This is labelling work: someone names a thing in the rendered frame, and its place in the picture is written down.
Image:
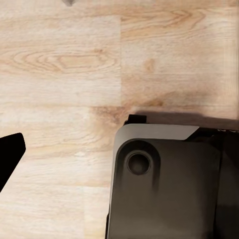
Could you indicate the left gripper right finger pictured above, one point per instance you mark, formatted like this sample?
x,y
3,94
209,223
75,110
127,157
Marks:
x,y
231,148

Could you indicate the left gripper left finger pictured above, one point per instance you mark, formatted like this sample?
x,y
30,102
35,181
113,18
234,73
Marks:
x,y
12,148

